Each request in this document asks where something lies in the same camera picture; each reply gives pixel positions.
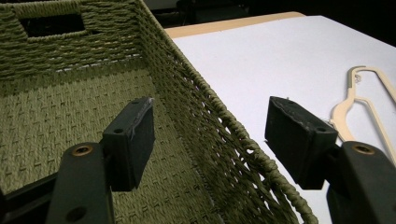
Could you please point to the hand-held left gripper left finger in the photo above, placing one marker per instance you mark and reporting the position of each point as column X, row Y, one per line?
column 124, row 146

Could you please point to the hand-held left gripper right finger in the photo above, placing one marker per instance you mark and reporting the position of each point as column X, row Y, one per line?
column 311, row 146

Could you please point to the cream clothes hanger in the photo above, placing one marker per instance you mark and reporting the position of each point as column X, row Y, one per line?
column 348, row 109

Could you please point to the green woven basket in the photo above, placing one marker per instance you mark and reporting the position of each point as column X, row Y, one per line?
column 77, row 102

